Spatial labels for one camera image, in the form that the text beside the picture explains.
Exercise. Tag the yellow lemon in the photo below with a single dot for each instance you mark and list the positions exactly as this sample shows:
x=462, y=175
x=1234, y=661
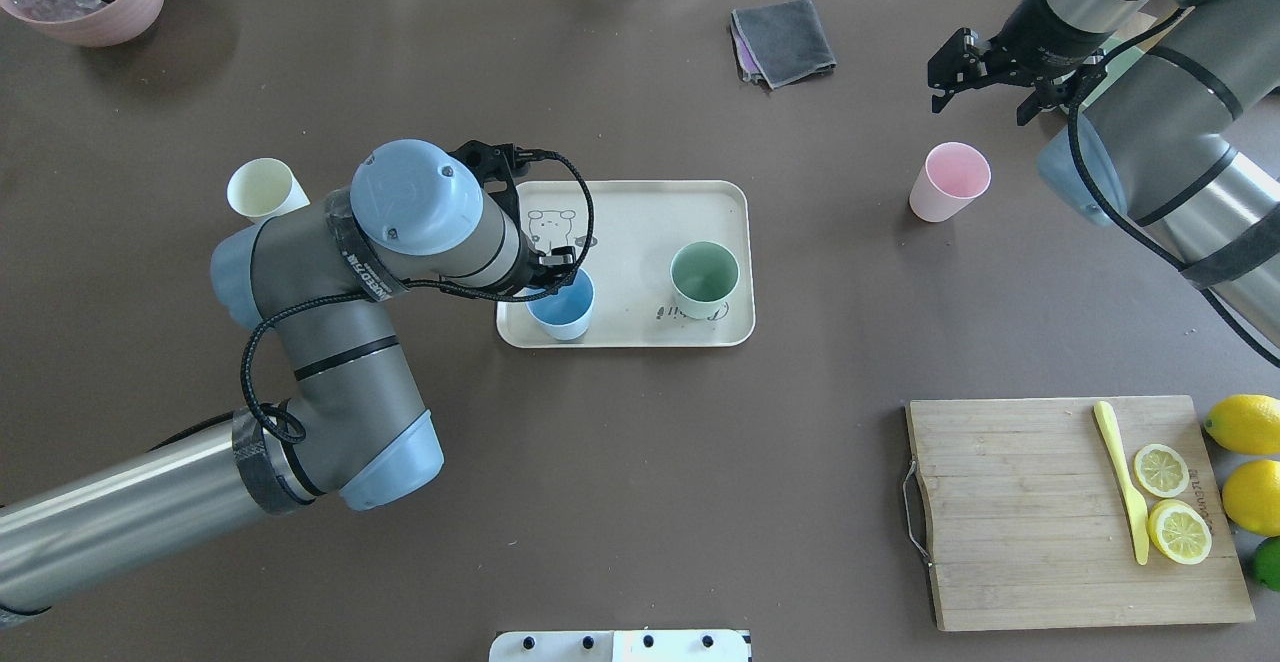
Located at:
x=1250, y=497
x=1245, y=424

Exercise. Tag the green lime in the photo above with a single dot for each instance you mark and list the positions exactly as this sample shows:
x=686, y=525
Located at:
x=1265, y=566

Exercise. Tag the pink plastic cup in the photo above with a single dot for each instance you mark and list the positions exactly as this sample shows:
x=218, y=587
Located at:
x=953, y=175

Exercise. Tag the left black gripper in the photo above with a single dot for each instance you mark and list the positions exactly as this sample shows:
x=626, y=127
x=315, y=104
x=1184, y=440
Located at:
x=553, y=268

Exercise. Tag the blue plastic cup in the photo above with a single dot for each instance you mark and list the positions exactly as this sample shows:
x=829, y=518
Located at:
x=568, y=313

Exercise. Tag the cream rabbit tray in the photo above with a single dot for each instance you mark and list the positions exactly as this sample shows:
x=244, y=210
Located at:
x=639, y=227

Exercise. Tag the wooden cutting board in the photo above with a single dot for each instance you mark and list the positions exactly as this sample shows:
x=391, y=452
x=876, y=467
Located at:
x=1025, y=527

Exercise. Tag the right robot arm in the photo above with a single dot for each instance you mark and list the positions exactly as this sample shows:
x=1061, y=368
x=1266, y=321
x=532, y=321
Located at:
x=1150, y=87

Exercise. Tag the lemon slice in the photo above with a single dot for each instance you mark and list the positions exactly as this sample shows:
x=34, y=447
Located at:
x=1159, y=470
x=1179, y=532

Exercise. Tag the grey folded cloth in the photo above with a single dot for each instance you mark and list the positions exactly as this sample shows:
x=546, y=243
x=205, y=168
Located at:
x=781, y=43

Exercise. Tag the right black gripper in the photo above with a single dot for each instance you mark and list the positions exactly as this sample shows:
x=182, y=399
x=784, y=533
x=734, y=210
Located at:
x=1007, y=50

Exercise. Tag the yellow plastic knife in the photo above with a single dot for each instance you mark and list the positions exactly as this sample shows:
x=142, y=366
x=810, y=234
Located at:
x=1135, y=506

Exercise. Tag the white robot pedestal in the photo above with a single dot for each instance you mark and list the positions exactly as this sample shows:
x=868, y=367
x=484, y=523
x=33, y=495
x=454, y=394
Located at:
x=696, y=644

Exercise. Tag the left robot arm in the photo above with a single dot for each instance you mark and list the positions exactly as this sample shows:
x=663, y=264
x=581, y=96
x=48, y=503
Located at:
x=330, y=403

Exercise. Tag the cream plastic cup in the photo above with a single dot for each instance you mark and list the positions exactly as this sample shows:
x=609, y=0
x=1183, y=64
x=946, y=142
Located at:
x=264, y=188

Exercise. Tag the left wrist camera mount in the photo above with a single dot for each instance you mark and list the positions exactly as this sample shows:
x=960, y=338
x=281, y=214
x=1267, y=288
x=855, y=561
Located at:
x=497, y=167

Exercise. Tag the green plastic cup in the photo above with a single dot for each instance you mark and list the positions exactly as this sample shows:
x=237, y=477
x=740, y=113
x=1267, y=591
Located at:
x=704, y=274

